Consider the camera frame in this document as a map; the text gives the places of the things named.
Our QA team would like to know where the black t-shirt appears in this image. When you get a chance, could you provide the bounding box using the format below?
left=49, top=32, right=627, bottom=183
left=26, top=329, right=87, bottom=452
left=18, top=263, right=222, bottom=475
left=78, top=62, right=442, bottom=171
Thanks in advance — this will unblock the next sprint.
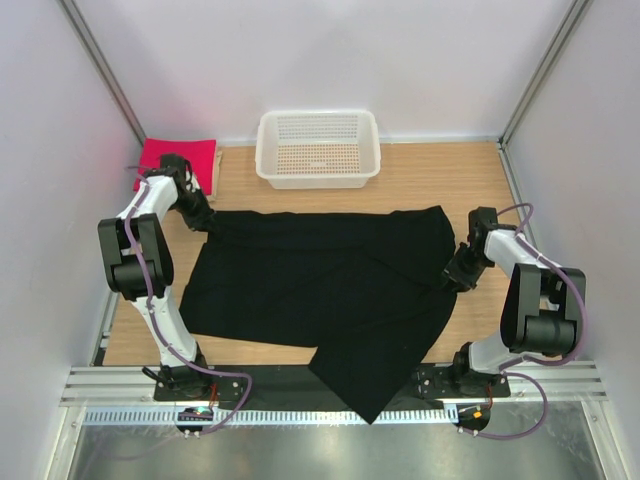
left=180, top=206, right=456, bottom=422

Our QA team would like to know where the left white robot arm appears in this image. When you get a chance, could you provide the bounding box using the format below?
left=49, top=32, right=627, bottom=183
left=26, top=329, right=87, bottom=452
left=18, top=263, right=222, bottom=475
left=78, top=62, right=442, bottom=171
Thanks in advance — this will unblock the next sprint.
left=97, top=153, right=216, bottom=399

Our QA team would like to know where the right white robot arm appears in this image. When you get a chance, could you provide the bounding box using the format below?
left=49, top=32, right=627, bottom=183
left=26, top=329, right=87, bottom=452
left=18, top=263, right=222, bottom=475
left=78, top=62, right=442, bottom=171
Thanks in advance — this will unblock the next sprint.
left=443, top=207, right=588, bottom=396

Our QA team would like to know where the folded pink t-shirt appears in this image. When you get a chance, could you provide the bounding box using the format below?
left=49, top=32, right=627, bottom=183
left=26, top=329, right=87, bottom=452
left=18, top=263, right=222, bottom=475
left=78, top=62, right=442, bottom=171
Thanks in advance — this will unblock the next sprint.
left=132, top=138, right=218, bottom=194

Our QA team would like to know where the folded beige t-shirt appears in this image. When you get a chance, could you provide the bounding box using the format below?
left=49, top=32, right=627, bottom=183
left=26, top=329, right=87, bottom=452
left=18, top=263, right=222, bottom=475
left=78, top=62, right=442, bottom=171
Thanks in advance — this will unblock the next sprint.
left=195, top=149, right=223, bottom=202

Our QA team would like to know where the white perforated plastic basket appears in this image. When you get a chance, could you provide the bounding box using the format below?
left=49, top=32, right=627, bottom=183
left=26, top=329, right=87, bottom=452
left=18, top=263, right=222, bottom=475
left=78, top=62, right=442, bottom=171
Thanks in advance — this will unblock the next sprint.
left=255, top=109, right=381, bottom=190

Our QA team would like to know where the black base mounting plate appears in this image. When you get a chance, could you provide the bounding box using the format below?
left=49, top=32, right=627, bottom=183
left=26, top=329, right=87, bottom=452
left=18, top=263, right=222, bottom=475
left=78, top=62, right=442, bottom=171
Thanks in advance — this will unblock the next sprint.
left=142, top=364, right=511, bottom=412

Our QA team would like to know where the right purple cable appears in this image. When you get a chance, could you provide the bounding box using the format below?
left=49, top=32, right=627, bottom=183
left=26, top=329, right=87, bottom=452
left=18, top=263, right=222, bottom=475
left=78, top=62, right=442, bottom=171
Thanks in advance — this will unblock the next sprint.
left=459, top=202, right=589, bottom=440

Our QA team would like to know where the purple cable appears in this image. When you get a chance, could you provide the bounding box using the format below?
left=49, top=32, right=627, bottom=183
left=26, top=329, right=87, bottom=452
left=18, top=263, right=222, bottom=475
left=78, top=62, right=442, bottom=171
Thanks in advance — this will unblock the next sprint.
left=123, top=163, right=254, bottom=434
left=459, top=202, right=589, bottom=440

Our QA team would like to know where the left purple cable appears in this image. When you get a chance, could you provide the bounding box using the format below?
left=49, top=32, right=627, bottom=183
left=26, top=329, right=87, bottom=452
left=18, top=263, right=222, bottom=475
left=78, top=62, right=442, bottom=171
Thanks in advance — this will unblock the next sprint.
left=123, top=163, right=254, bottom=434

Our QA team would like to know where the white slotted cable duct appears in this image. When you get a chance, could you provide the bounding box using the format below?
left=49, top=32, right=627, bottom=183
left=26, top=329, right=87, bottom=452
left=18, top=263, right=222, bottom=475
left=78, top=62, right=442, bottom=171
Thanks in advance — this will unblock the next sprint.
left=84, top=405, right=458, bottom=428

